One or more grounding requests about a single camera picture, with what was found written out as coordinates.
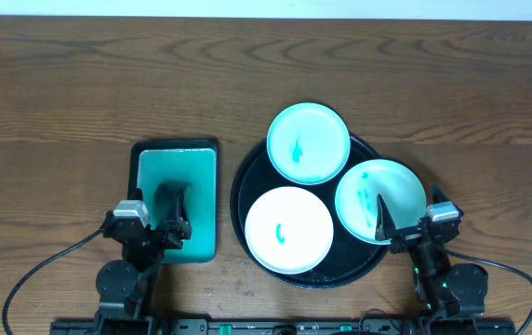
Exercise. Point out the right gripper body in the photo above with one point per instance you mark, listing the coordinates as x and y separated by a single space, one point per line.
417 234

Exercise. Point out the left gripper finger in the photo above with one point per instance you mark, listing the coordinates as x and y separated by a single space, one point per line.
136 195
177 216

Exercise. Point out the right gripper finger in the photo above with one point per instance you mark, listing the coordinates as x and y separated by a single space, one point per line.
385 227
438 196

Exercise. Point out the black rectangular tray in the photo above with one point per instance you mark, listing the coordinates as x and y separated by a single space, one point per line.
192 164

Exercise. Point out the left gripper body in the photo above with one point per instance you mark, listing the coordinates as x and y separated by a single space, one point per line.
150 234

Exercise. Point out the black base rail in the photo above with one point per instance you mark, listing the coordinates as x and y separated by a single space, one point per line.
373 324

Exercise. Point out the white plate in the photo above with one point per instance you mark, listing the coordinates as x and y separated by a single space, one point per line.
289 230

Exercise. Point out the round black tray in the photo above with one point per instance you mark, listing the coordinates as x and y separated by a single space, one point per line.
348 259

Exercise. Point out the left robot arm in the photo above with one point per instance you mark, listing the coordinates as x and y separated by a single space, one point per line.
126 286

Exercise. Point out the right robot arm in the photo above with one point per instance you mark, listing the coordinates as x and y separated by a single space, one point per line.
454 293

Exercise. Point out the mint plate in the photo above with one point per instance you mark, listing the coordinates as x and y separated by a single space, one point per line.
308 143
358 191

